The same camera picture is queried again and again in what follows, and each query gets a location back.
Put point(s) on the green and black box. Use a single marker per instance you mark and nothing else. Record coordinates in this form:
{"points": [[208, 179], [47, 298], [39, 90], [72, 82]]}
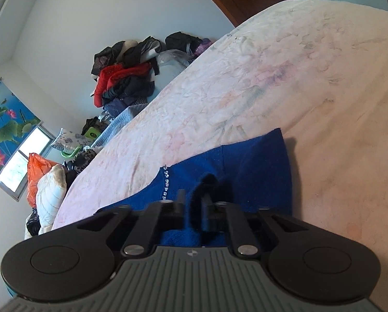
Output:
{"points": [[91, 130]]}

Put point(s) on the light blue knit garment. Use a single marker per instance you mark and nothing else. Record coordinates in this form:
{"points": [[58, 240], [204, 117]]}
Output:
{"points": [[116, 126]]}

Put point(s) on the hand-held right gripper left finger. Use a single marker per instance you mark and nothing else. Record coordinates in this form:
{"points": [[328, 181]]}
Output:
{"points": [[180, 203]]}

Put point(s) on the pile of clothes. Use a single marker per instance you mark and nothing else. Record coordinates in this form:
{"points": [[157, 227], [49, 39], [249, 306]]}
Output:
{"points": [[125, 74]]}

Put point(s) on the floral pillow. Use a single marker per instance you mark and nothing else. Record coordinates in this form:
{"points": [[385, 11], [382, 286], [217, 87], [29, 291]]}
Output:
{"points": [[70, 141]]}

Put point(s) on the white pillow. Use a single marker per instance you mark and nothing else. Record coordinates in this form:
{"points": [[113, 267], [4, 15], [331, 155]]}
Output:
{"points": [[49, 195]]}

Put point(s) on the window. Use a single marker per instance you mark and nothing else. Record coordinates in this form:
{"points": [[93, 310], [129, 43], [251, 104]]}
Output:
{"points": [[25, 162]]}

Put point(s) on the bed with floral sheet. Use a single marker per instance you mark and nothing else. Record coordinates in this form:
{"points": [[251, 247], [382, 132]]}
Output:
{"points": [[278, 71]]}

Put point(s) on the leopard print cloth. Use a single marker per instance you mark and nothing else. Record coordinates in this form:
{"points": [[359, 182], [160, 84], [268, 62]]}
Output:
{"points": [[83, 161]]}

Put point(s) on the lotus print roller blind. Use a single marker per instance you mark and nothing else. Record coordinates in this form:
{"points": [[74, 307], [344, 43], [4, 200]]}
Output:
{"points": [[5, 126]]}

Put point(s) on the purple bag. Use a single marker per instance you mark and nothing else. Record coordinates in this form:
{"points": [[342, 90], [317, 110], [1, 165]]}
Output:
{"points": [[204, 45]]}

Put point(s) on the orange plastic bag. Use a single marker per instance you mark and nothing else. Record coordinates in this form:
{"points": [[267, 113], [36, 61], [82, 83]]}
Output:
{"points": [[36, 175]]}

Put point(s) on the blue beaded sweater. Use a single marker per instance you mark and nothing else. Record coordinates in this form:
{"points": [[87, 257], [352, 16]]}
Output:
{"points": [[246, 169]]}

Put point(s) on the clear plastic bag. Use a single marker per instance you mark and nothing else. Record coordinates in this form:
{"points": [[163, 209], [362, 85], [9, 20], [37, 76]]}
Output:
{"points": [[171, 65]]}

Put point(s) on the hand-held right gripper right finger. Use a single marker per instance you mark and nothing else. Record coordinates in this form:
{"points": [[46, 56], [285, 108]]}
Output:
{"points": [[208, 206]]}

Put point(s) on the black bag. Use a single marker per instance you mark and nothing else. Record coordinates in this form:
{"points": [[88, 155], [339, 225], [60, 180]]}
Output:
{"points": [[181, 41]]}

